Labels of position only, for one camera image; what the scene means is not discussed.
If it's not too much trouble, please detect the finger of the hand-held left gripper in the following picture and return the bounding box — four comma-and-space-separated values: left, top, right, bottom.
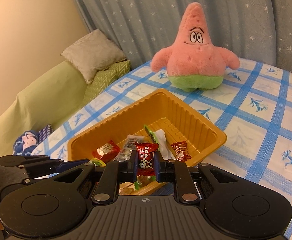
0, 155, 51, 168
23, 158, 89, 180

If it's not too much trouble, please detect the small red candy packet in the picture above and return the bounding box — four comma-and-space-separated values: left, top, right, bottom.
135, 141, 160, 178

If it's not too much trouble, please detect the white and green snack bag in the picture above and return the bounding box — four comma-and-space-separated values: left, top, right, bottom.
143, 124, 176, 160

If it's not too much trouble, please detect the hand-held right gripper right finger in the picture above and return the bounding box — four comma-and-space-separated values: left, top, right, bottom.
153, 151, 239, 202

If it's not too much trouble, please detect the green patterned pillow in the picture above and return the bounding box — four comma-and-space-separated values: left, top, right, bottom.
82, 60, 131, 110

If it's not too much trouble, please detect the dark red candy packet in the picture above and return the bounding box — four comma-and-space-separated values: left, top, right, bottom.
170, 141, 192, 161

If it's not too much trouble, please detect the green covered sofa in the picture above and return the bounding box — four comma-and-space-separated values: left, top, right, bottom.
0, 60, 88, 155

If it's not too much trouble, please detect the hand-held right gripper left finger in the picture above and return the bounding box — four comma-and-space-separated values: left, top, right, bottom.
53, 150, 138, 203

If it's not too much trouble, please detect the orange plastic tray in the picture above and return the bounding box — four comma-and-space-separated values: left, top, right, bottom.
67, 88, 228, 195

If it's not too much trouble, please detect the red date candy packet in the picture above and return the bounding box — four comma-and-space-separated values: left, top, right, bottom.
92, 139, 120, 164

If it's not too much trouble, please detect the blue cartoon character pillow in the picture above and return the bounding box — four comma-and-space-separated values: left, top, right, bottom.
13, 124, 54, 157

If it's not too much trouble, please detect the blue star curtain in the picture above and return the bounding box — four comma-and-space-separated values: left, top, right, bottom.
66, 0, 292, 78

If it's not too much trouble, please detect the blue checked tablecloth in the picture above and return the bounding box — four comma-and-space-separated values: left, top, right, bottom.
29, 57, 292, 239

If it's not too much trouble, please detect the clear dark snack packet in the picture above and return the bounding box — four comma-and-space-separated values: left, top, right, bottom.
115, 134, 146, 162

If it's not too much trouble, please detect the grey pillow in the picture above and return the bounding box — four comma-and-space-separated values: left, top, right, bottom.
61, 29, 128, 84

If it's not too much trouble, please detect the pink starfish plush toy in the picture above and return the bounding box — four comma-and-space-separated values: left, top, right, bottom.
150, 2, 240, 92

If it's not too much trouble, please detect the yellow-green pale candy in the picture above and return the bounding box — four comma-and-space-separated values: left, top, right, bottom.
89, 157, 107, 167

